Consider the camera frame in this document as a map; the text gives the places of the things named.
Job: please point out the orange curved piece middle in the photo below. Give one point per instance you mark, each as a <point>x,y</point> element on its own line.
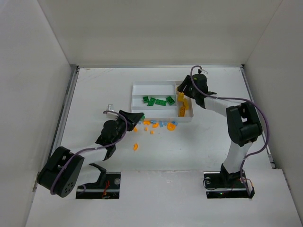
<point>156,125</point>

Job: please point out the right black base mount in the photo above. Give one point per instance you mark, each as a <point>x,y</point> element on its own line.
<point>218,187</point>

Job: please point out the green plate brick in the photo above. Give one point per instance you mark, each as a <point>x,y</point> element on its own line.
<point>160,102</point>

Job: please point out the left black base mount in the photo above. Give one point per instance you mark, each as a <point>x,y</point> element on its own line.
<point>106,187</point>

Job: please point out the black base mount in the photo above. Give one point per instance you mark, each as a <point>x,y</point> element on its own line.
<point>218,187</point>
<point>106,187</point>

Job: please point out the orange curved piece lone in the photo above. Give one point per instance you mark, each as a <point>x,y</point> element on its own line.
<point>135,147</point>

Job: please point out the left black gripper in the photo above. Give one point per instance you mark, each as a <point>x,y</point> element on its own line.
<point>125,120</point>

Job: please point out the green small square brick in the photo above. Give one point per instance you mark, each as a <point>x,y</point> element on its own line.
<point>145,99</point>

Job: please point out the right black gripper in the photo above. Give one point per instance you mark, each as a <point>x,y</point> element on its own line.
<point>187,85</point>

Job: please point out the white divided sorting tray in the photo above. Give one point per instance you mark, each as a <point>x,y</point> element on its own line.
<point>159,90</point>

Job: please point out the green two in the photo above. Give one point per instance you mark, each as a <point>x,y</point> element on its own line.
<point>151,101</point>

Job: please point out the orange ring lego piece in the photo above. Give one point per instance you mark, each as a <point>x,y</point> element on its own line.
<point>171,126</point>

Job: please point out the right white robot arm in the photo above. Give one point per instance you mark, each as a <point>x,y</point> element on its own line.
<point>243,123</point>

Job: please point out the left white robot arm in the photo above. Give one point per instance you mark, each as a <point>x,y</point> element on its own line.
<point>60,173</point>

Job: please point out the long yellow brick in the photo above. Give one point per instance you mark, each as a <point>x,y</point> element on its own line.
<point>182,111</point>

